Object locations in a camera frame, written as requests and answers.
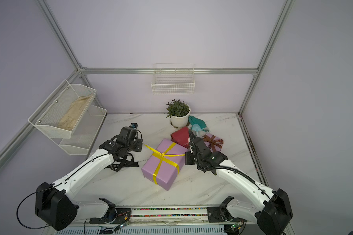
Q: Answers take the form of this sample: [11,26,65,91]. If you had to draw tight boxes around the red gift box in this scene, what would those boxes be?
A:
[170,127,190,148]

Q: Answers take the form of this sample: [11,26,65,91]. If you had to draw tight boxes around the black lettered ribbon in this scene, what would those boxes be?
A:
[106,153,139,172]

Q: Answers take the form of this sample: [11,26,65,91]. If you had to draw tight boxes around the yellow satin ribbon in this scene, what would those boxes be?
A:
[143,142,186,186]

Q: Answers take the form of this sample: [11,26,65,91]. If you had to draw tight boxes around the large purple gift box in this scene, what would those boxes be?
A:
[140,137,189,192]

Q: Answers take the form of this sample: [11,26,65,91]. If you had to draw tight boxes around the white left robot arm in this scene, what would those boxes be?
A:
[33,123,143,231]

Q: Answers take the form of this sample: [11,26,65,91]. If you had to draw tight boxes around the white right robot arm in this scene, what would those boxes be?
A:
[185,130,293,235]

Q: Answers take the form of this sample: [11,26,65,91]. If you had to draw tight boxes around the brown satin ribbon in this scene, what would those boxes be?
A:
[202,134,224,153]

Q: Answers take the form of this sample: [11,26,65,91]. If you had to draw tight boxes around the teal cloth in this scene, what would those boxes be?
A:
[188,116,209,133]

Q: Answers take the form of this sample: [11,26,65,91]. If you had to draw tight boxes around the white plant pot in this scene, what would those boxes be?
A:
[171,106,191,128]

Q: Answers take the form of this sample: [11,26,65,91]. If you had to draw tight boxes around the green potted plant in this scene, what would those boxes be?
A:
[166,99,191,118]

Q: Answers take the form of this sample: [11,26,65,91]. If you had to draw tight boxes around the beige cloth in shelf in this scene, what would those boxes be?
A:
[57,95,92,131]

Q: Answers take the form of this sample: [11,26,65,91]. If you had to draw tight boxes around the white mesh two-tier shelf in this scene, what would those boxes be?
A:
[28,80,107,156]

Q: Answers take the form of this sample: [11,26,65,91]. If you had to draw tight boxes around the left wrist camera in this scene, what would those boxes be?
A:
[130,122,138,129]

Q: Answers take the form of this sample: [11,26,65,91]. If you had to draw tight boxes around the white wire wall basket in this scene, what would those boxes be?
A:
[151,63,195,95]

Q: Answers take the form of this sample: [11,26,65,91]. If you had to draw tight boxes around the aluminium frame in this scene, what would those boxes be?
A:
[0,0,296,235]

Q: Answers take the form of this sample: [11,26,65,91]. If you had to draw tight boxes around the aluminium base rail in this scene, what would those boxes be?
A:
[42,200,263,235]

